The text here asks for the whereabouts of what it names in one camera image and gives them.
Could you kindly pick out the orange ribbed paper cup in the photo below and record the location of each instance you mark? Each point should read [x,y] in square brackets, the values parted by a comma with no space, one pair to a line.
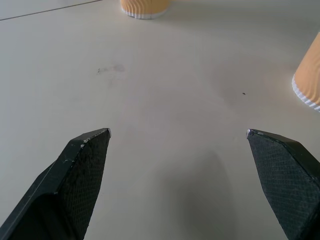
[310,75]
[143,7]

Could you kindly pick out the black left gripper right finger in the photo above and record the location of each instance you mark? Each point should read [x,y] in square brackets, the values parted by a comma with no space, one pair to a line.
[287,180]

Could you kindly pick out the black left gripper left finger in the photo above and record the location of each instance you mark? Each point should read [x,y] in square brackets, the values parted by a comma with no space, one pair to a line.
[65,190]

